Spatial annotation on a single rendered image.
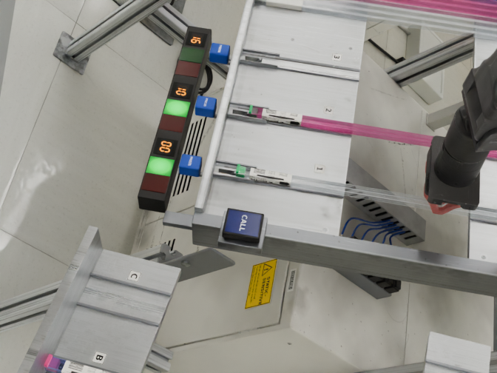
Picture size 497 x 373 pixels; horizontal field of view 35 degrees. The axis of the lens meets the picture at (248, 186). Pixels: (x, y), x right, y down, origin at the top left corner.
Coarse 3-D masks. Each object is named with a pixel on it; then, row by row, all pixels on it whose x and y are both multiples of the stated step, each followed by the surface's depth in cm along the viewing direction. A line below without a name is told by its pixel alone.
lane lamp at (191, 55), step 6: (186, 48) 128; (192, 48) 128; (180, 54) 127; (186, 54) 128; (192, 54) 128; (198, 54) 128; (180, 60) 127; (186, 60) 127; (192, 60) 127; (198, 60) 127
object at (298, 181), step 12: (240, 168) 114; (300, 180) 113; (312, 180) 113; (324, 180) 113; (336, 192) 113; (348, 192) 112; (360, 192) 112; (372, 192) 112; (384, 192) 112; (396, 192) 112; (408, 204) 112; (420, 204) 112; (444, 204) 112; (468, 216) 112; (480, 216) 111; (492, 216) 111
